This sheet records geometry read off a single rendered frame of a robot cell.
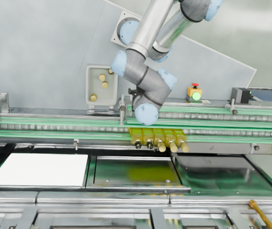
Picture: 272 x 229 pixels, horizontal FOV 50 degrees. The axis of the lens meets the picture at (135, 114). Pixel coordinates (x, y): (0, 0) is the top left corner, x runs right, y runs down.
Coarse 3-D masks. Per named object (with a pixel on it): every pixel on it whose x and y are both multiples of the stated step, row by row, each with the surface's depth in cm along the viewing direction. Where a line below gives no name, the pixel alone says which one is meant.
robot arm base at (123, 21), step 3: (126, 18) 154; (129, 18) 153; (132, 18) 153; (135, 18) 155; (120, 21) 155; (123, 21) 152; (126, 21) 150; (138, 21) 154; (120, 24) 153; (117, 27) 156; (120, 27) 151; (117, 30) 155; (117, 33) 156; (120, 39) 155; (123, 42) 156
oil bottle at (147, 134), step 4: (144, 128) 158; (148, 128) 158; (144, 132) 152; (148, 132) 152; (152, 132) 153; (144, 136) 147; (148, 136) 147; (152, 136) 147; (144, 140) 146; (152, 140) 146; (144, 144) 147
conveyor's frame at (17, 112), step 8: (128, 96) 171; (128, 104) 162; (168, 104) 163; (176, 104) 164; (184, 104) 164; (192, 104) 165; (200, 104) 165; (208, 104) 165; (216, 104) 166; (224, 104) 167; (256, 104) 172; (264, 104) 173; (0, 112) 159; (8, 112) 160; (16, 112) 161; (24, 112) 162; (32, 112) 163; (40, 112) 164; (48, 112) 164; (56, 112) 165; (64, 112) 166; (72, 112) 167; (80, 112) 168; (88, 112) 169
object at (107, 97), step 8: (88, 72) 159; (96, 72) 166; (104, 72) 166; (88, 80) 161; (96, 80) 167; (104, 80) 168; (112, 80) 168; (88, 88) 162; (96, 88) 169; (104, 88) 169; (112, 88) 169; (88, 96) 164; (104, 96) 170; (112, 96) 171; (88, 104) 164; (96, 104) 164; (104, 104) 165; (112, 104) 165
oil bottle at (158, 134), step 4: (152, 128) 159; (156, 128) 159; (160, 128) 160; (156, 132) 153; (160, 132) 153; (156, 136) 148; (160, 136) 148; (164, 136) 149; (156, 140) 147; (164, 140) 147; (156, 144) 147
